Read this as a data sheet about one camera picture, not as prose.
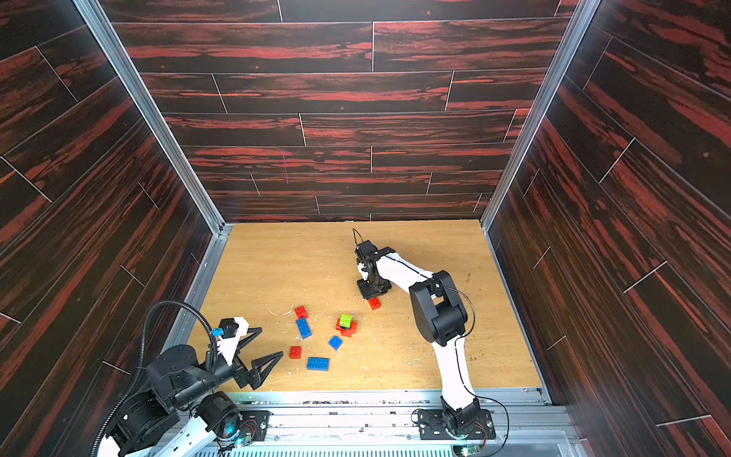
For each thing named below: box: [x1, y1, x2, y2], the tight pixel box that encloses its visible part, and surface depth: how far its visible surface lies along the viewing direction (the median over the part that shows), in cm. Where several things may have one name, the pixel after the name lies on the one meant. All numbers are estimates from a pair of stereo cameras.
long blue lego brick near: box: [306, 357, 331, 372], surface depth 84 cm
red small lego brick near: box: [289, 346, 302, 359], surface depth 88 cm
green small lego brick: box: [338, 314, 354, 328], surface depth 86 cm
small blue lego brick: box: [329, 335, 344, 351], surface depth 90 cm
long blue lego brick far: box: [296, 317, 313, 340], surface depth 92 cm
